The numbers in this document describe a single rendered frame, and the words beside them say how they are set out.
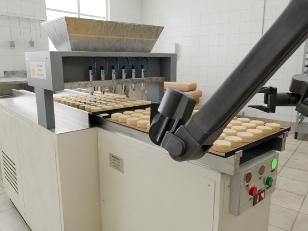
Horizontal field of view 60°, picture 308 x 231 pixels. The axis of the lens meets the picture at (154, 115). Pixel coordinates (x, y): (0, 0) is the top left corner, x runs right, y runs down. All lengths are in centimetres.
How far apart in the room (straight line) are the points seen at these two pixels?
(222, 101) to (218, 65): 491
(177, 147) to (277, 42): 26
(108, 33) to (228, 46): 417
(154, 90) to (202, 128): 115
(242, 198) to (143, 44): 95
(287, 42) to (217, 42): 496
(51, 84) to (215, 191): 75
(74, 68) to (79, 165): 44
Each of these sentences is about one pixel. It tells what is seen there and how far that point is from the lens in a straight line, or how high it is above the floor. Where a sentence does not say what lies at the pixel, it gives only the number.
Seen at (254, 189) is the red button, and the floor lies 77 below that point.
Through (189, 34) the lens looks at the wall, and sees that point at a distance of 574.
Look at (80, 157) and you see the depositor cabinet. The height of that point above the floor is 71.
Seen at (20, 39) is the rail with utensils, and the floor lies 144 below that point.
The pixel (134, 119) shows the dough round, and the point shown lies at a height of 92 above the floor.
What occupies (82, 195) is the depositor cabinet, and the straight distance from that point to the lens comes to 135.
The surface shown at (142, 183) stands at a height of 68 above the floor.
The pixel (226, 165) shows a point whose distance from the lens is 77.
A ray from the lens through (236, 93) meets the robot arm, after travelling 51.
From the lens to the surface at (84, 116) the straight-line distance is 127.
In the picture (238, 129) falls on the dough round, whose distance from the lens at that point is 92.
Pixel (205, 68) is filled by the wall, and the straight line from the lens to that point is 554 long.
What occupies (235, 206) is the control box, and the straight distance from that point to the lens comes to 85.
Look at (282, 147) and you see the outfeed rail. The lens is 101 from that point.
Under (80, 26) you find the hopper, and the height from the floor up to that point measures 129.
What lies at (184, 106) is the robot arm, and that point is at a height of 105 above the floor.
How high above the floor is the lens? 115
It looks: 12 degrees down
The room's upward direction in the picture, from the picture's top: straight up
